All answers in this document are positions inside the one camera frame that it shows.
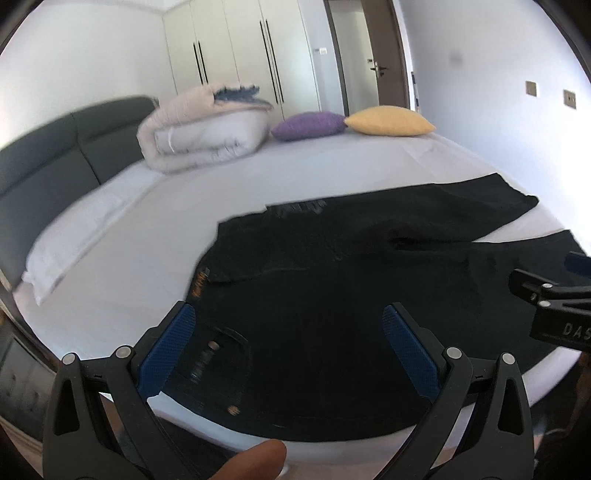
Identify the yellow cushion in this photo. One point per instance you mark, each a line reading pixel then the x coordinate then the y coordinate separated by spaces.
pixel 390 121

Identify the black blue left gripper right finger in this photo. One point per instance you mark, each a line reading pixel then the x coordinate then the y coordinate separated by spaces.
pixel 479 423

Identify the folded blue denim cloth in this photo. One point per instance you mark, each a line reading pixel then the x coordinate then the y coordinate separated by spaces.
pixel 242 94

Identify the folded beige white duvet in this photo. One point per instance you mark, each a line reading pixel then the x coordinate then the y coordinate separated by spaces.
pixel 194 131

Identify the beige wall socket right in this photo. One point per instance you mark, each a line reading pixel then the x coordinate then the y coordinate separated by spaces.
pixel 569 99

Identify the brown door with handle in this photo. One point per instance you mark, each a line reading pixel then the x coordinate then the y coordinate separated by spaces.
pixel 370 54

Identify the beige wall socket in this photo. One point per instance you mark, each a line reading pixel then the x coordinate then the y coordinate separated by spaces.
pixel 531 88
pixel 569 99

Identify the dark grey upholstered headboard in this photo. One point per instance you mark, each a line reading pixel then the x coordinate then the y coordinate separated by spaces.
pixel 48 169

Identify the black denim pants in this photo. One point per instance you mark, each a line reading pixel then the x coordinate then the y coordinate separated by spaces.
pixel 290 341

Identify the operator left hand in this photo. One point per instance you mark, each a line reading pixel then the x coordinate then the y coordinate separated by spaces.
pixel 262 462

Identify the purple cushion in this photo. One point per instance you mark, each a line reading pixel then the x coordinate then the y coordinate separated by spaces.
pixel 309 125

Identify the beige wall socket left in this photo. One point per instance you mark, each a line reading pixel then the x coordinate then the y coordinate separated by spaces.
pixel 531 88

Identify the white wardrobe with black handles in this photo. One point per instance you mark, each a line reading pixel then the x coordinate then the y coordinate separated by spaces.
pixel 249 42

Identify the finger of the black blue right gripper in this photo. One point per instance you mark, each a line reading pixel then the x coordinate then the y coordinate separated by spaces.
pixel 578 264
pixel 535 289

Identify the white pillow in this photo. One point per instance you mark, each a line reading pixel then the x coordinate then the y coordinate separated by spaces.
pixel 69 237

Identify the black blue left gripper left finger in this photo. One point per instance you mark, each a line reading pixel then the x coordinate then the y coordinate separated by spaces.
pixel 78 442

